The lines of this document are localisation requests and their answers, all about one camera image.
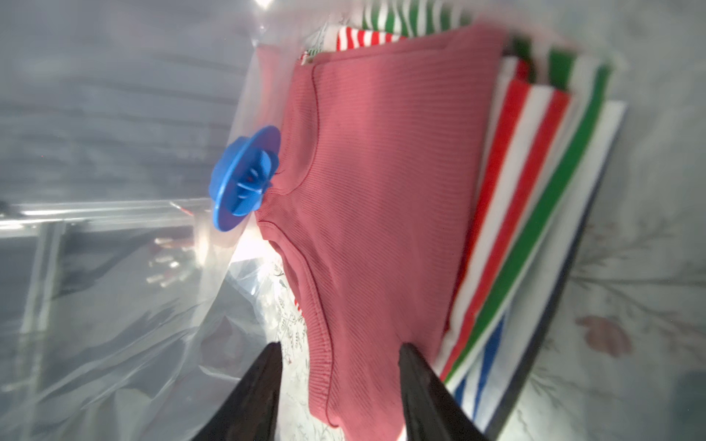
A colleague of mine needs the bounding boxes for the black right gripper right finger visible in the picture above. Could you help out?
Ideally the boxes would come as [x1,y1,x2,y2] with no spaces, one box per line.
[398,343,487,441]

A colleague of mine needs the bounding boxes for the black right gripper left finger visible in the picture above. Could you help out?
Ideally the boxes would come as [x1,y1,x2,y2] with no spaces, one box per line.
[193,342,282,441]

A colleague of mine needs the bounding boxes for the clear vacuum bag blue zip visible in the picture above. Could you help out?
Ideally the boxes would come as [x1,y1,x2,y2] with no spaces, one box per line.
[1,1,705,440]

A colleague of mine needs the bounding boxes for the blue vacuum valve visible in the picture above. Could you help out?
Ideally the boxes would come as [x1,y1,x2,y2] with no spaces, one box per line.
[208,126,281,233]

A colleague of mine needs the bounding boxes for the red ribbed garment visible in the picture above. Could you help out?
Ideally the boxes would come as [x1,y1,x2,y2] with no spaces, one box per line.
[257,23,507,440]

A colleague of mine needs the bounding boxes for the striped folded garment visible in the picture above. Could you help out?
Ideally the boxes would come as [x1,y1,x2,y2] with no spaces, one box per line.
[300,0,630,441]

